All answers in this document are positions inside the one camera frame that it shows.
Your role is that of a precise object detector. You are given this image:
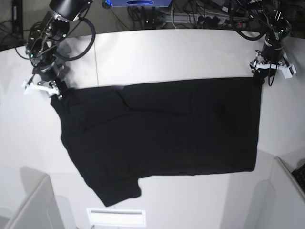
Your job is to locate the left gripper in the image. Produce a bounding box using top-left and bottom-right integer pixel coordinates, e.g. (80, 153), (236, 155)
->
(253, 42), (285, 84)

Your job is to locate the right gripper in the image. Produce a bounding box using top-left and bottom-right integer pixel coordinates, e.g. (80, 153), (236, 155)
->
(32, 62), (70, 100)

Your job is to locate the black T-shirt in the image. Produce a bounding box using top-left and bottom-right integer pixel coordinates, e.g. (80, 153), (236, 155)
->
(51, 78), (262, 207)

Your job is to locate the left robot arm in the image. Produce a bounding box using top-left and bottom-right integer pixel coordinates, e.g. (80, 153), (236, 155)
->
(229, 0), (296, 86)

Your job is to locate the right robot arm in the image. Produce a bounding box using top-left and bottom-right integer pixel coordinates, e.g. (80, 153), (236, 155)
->
(23, 0), (96, 99)

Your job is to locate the black vertical bar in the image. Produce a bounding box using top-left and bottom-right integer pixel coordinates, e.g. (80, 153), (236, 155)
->
(11, 0), (23, 38)

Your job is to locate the blue box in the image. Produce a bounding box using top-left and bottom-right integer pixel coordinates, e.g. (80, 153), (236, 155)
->
(105, 0), (172, 7)

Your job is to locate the white power strip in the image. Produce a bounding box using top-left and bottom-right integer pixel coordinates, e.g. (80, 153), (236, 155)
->
(164, 14), (248, 26)

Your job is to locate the black keyboard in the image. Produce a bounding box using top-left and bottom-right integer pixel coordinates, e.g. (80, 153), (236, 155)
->
(292, 164), (305, 191)

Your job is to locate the white right partition panel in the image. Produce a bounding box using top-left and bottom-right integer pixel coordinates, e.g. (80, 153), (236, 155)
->
(244, 157), (305, 229)

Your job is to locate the white partition panel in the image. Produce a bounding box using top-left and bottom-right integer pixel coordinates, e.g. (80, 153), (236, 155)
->
(244, 157), (305, 229)
(0, 167), (77, 229)

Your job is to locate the white left partition panel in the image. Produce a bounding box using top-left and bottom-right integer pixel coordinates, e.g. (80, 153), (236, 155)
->
(0, 167), (77, 229)

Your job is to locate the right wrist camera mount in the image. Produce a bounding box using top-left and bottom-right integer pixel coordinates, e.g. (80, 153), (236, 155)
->
(22, 81), (60, 96)

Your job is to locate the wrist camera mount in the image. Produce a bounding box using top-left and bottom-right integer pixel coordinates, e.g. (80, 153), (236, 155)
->
(250, 52), (297, 79)
(22, 81), (60, 96)

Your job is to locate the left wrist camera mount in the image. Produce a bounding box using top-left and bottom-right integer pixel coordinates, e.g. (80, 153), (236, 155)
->
(250, 52), (297, 79)

